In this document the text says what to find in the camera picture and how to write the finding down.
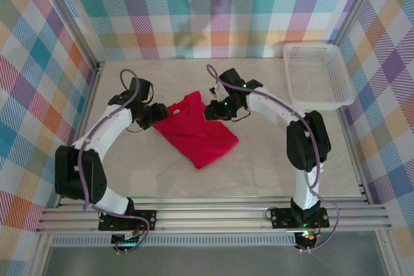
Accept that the white perforated plastic basket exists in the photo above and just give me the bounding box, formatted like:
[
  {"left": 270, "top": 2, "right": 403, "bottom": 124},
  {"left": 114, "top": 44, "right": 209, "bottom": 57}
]
[{"left": 282, "top": 43, "right": 355, "bottom": 111}]

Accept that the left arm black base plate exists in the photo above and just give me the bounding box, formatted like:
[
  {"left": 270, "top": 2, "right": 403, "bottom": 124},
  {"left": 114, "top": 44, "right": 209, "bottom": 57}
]
[{"left": 98, "top": 208, "right": 158, "bottom": 232}]

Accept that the grey slotted cable duct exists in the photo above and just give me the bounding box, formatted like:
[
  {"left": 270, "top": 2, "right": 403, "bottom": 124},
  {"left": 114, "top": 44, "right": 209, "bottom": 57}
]
[{"left": 50, "top": 235, "right": 298, "bottom": 248}]

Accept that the wide aluminium mounting rail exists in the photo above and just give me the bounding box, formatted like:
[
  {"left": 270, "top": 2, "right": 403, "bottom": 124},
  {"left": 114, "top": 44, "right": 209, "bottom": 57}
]
[{"left": 35, "top": 195, "right": 393, "bottom": 235}]

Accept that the red t-shirt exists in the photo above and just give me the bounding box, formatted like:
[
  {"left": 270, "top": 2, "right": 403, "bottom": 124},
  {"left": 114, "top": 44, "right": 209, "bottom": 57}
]
[{"left": 152, "top": 91, "right": 240, "bottom": 170}]

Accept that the right aluminium side rail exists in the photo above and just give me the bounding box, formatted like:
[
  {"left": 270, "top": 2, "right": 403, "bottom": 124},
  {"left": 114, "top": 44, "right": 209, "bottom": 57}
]
[{"left": 336, "top": 107, "right": 371, "bottom": 204}]

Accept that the left aluminium frame post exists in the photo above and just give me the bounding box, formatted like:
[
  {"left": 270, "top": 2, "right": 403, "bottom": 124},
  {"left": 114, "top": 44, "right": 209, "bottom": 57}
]
[{"left": 30, "top": 0, "right": 106, "bottom": 65}]

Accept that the grey metal panel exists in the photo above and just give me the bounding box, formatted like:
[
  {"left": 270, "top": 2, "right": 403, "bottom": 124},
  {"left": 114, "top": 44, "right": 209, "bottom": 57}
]
[{"left": 41, "top": 246, "right": 389, "bottom": 276}]

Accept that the aluminium frame post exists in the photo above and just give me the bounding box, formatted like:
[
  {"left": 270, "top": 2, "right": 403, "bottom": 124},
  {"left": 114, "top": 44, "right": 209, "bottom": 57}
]
[
  {"left": 30, "top": 0, "right": 106, "bottom": 65},
  {"left": 332, "top": 0, "right": 388, "bottom": 49}
]

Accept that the right aluminium frame post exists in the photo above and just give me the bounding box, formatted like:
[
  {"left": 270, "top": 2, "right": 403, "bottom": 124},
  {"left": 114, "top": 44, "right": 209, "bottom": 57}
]
[{"left": 332, "top": 0, "right": 388, "bottom": 49}]

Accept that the left aluminium side rail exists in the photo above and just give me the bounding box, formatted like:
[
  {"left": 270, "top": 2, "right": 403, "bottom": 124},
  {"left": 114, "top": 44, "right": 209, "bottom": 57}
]
[{"left": 54, "top": 61, "right": 106, "bottom": 209}]

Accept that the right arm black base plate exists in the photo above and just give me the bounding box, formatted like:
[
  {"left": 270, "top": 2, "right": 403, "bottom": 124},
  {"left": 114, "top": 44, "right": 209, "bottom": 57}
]
[{"left": 270, "top": 207, "right": 331, "bottom": 230}]

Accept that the aluminium side rail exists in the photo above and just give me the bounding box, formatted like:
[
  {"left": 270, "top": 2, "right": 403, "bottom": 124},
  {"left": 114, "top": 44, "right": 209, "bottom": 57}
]
[
  {"left": 54, "top": 61, "right": 106, "bottom": 209},
  {"left": 336, "top": 107, "right": 371, "bottom": 204}
]

